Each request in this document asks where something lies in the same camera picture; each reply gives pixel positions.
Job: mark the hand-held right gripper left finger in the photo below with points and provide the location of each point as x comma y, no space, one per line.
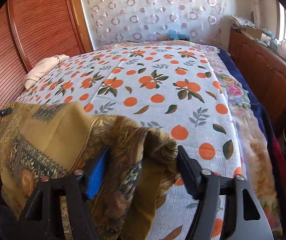
98,177

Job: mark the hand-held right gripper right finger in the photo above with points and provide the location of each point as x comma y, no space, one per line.
190,177

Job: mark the brown sunflower print garment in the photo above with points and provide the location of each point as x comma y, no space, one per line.
58,130

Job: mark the pale pink pillow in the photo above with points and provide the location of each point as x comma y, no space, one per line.
41,71

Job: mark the floral blanket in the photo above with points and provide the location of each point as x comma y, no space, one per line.
253,142

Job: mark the red cloth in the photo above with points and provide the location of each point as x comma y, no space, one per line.
279,160

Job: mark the orange fruit print bed sheet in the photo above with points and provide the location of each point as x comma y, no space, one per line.
158,85

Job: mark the wooden cabinet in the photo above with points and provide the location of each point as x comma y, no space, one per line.
263,72

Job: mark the blue plastic toy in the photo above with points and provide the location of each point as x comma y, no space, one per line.
175,34

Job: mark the cardboard box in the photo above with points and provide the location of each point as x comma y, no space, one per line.
254,33

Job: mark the white bottle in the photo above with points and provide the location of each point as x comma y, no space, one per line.
283,47

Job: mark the stack of folded cloths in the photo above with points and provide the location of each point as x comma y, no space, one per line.
240,21

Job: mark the sheer circle pattern curtain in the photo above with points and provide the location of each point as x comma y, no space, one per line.
153,10

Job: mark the white window drape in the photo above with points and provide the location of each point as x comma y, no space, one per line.
256,7

